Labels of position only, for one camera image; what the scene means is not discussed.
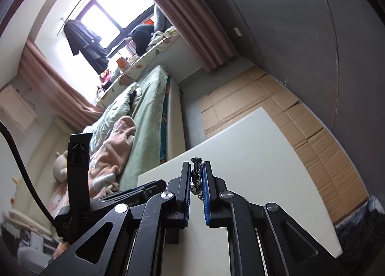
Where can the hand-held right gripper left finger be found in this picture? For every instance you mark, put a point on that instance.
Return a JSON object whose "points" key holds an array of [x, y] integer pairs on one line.
{"points": [[186, 191]]}

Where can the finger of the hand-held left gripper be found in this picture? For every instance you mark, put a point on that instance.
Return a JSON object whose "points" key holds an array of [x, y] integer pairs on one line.
{"points": [[172, 236], [153, 189]]}

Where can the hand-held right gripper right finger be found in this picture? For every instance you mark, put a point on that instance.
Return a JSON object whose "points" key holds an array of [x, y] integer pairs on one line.
{"points": [[207, 194]]}

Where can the silver metal pendant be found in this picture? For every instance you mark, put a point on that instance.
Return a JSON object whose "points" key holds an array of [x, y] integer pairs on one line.
{"points": [[196, 178]]}

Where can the person's left hand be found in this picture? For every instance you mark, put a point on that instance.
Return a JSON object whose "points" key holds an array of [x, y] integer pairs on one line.
{"points": [[61, 250]]}

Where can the beige plush toy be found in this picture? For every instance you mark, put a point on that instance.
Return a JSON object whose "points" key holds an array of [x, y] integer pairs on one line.
{"points": [[61, 167]]}

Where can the pink fleece blanket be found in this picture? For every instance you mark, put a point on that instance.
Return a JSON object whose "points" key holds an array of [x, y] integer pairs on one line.
{"points": [[111, 149]]}

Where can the white side table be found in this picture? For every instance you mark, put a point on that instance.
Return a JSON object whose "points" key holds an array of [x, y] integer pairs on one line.
{"points": [[255, 158]]}

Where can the bed with green sheet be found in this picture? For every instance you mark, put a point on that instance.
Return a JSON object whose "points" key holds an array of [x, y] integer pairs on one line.
{"points": [[147, 119]]}

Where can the light green duvet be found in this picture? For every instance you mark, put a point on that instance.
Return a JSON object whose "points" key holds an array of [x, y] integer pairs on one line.
{"points": [[114, 107]]}

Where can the pink curtain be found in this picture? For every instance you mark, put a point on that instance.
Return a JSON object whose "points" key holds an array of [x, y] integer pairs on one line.
{"points": [[195, 29], [60, 89]]}

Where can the beige hanging cloth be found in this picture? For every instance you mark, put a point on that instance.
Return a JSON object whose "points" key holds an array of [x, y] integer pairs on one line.
{"points": [[18, 110]]}

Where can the pile of small toys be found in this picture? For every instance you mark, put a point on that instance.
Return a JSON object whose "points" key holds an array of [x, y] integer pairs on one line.
{"points": [[105, 80]]}

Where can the orange box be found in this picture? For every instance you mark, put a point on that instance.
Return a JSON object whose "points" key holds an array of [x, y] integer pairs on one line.
{"points": [[121, 61]]}

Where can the flattened cardboard sheets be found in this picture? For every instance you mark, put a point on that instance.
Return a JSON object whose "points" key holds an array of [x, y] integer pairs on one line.
{"points": [[315, 143]]}

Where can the patterned window seat cushion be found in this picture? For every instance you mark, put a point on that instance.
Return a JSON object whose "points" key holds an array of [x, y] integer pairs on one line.
{"points": [[141, 65]]}

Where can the hanging dark clothes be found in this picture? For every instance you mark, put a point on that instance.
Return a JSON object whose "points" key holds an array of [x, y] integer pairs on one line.
{"points": [[87, 44]]}

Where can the black bag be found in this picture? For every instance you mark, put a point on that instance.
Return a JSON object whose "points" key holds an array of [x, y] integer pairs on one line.
{"points": [[143, 38]]}

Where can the person's right leg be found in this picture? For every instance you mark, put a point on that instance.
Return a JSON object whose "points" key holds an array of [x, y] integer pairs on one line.
{"points": [[361, 228]]}

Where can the grey pillow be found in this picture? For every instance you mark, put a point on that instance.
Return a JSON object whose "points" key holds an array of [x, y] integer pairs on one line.
{"points": [[161, 18]]}

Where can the dark grey wardrobe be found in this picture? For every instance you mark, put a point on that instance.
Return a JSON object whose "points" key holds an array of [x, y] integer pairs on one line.
{"points": [[285, 23]]}

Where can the white wall socket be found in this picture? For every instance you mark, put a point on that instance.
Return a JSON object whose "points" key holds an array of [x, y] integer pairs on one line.
{"points": [[238, 32]]}

